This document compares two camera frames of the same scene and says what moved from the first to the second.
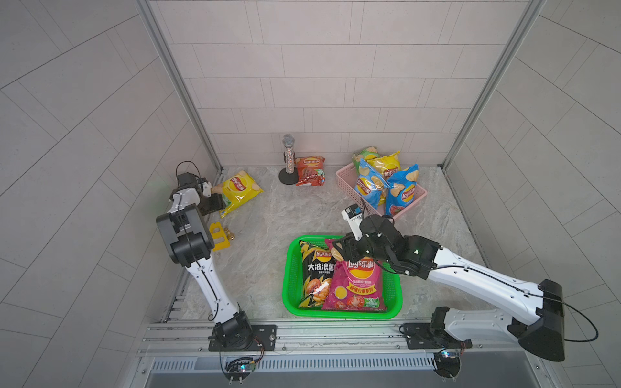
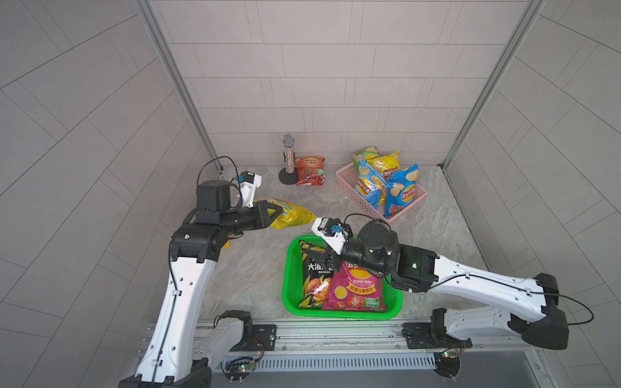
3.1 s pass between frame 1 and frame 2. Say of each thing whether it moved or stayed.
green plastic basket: stayed
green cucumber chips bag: stayed
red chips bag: stayed
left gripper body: moved
